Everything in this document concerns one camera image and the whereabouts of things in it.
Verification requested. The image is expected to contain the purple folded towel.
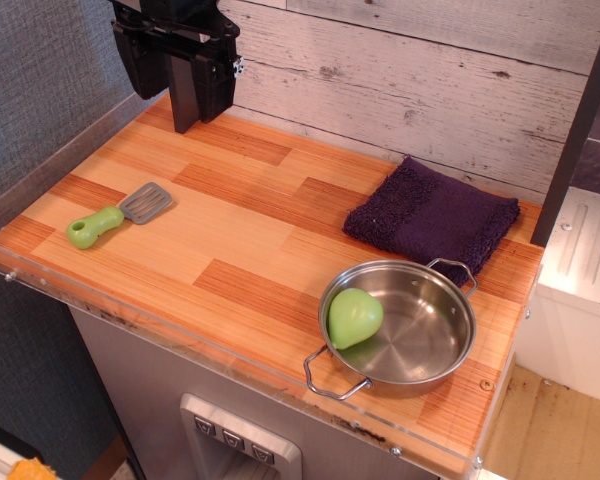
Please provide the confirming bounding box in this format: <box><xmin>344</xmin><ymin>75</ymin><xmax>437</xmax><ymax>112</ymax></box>
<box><xmin>343</xmin><ymin>156</ymin><xmax>520</xmax><ymax>287</ymax></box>

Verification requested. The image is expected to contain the dark right vertical post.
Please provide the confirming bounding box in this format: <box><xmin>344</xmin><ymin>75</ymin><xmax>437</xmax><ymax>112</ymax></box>
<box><xmin>533</xmin><ymin>0</ymin><xmax>600</xmax><ymax>248</ymax></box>

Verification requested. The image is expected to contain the white toy sink unit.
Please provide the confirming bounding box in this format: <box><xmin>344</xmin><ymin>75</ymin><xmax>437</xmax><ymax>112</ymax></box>
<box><xmin>514</xmin><ymin>188</ymin><xmax>600</xmax><ymax>400</ymax></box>

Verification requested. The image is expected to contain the dark left vertical post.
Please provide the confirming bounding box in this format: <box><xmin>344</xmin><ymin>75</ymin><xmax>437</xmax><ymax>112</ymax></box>
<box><xmin>167</xmin><ymin>56</ymin><xmax>200</xmax><ymax>134</ymax></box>

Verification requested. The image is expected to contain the grey toy fridge cabinet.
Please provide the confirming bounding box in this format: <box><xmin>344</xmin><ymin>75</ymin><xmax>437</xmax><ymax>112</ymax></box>
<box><xmin>70</xmin><ymin>308</ymin><xmax>433</xmax><ymax>479</ymax></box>

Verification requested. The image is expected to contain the green handled grey spatula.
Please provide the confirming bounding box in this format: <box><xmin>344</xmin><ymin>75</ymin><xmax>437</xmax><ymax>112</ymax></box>
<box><xmin>65</xmin><ymin>182</ymin><xmax>172</xmax><ymax>250</ymax></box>

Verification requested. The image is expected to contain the silver dispenser button panel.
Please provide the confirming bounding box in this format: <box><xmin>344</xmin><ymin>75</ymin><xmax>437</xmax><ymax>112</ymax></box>
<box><xmin>180</xmin><ymin>394</ymin><xmax>303</xmax><ymax>479</ymax></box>

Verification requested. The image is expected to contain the clear acrylic table guard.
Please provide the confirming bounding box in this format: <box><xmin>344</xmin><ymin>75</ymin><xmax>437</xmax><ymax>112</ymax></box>
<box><xmin>0</xmin><ymin>99</ymin><xmax>542</xmax><ymax>479</ymax></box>

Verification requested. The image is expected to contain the green toy vegetable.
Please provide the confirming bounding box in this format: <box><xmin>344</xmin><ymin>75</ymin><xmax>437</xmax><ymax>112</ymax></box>
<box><xmin>328</xmin><ymin>288</ymin><xmax>384</xmax><ymax>350</ymax></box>

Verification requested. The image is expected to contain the yellow object at corner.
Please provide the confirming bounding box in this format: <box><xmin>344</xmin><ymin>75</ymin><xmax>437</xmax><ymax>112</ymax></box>
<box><xmin>6</xmin><ymin>458</ymin><xmax>58</xmax><ymax>480</ymax></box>

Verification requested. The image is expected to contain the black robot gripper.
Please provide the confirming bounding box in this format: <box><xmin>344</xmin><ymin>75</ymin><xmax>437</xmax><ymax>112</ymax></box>
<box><xmin>112</xmin><ymin>1</ymin><xmax>240</xmax><ymax>123</ymax></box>

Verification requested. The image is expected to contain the stainless steel pan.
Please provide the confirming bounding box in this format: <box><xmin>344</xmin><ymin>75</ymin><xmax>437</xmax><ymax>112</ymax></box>
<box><xmin>304</xmin><ymin>258</ymin><xmax>477</xmax><ymax>401</ymax></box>

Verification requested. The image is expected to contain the dark vertical post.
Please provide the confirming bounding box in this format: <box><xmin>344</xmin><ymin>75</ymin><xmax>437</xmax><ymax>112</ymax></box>
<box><xmin>167</xmin><ymin>56</ymin><xmax>200</xmax><ymax>134</ymax></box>
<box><xmin>533</xmin><ymin>0</ymin><xmax>600</xmax><ymax>248</ymax></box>

